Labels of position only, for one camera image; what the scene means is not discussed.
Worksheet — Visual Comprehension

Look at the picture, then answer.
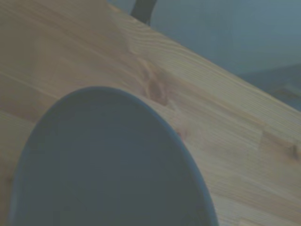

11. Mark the dark grey round plate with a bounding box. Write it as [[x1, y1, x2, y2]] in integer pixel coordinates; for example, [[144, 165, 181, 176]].
[[8, 86, 220, 226]]

